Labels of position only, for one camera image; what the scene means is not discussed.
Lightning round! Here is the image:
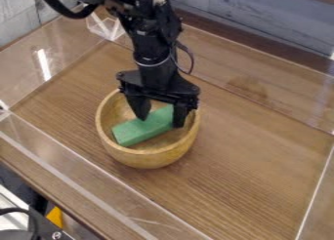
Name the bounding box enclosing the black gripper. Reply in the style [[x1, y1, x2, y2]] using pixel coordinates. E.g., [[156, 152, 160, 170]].
[[117, 42, 198, 128]]

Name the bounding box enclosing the green rectangular block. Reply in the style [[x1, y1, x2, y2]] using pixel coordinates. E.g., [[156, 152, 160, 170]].
[[110, 105, 173, 147]]

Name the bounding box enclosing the brown wooden bowl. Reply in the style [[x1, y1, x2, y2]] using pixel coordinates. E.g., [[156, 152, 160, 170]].
[[94, 90, 198, 169]]

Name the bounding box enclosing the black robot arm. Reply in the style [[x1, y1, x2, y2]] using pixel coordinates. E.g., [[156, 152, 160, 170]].
[[42, 0, 198, 128]]

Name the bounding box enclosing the black device with screw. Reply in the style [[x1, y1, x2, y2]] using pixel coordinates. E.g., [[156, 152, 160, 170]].
[[27, 215, 77, 240]]

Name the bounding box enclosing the clear acrylic tray wall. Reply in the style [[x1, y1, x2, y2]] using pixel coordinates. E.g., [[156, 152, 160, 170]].
[[0, 100, 218, 240]]

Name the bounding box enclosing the black cable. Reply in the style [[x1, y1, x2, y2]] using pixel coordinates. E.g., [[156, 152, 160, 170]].
[[0, 206, 37, 240]]

